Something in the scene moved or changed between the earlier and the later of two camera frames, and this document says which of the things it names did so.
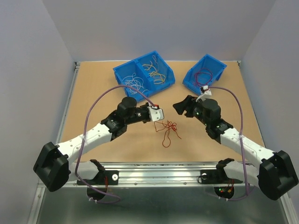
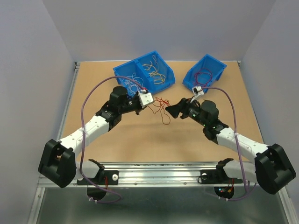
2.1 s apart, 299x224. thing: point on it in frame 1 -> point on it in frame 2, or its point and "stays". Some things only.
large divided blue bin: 148,74 stays
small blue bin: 207,70 stays
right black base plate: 216,176 stays
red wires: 170,128 -> 162,103
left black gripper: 145,107 -> 139,110
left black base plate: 103,178 stays
